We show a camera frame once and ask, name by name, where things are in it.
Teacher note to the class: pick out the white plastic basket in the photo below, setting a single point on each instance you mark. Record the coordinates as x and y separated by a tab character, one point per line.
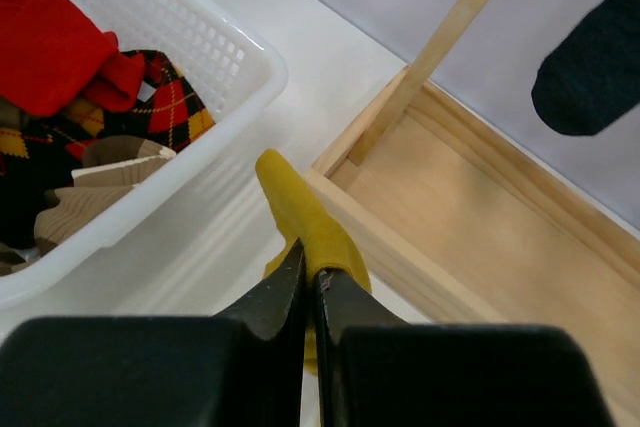
235	72

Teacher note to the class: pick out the yellow sock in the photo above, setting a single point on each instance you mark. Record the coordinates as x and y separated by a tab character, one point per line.
300	217

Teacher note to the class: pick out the wooden hanger rack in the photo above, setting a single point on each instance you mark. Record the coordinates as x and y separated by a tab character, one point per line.
469	228

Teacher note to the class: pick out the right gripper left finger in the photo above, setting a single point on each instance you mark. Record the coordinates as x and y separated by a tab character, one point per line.
275	307

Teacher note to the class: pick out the navy sock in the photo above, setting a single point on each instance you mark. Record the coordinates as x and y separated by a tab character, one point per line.
591	79

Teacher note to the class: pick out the argyle sock in basket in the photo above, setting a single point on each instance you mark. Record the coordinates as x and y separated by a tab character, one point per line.
173	116

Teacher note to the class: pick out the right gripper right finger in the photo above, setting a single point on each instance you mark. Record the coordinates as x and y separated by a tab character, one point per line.
341	303

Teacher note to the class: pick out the red sock in basket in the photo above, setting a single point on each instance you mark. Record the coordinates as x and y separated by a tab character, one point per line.
52	53

